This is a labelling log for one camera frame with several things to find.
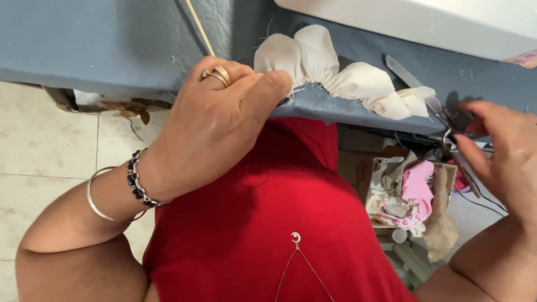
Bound person's right hand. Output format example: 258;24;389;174
454;100;537;224

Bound person's left hand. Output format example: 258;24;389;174
140;56;293;203

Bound black bead bracelet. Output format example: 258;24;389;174
127;148;172;209

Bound black cable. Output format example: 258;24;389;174
454;166;509;219

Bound brown dry scraps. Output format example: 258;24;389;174
99;100;151;126

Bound white sewing machine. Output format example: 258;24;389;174
274;0;537;62

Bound grey leatherette table cover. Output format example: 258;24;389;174
0;0;537;136

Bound pink floral fabric piece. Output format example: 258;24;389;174
502;49;537;69

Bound silver bangle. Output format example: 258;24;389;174
86;166;148;223

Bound silver crescent pendant necklace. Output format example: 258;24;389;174
275;232;335;302

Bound cream gathered fabric strip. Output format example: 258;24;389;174
253;24;437;121

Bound thin wooden stick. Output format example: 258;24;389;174
185;0;216;58

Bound metal scissors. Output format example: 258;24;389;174
385;55;464;148

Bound gold ring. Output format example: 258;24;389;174
213;65;232;87
200;70;229;88

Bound red shirt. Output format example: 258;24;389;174
142;117;417;302

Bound cardboard box of fabric scraps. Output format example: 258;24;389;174
337;146;460;263

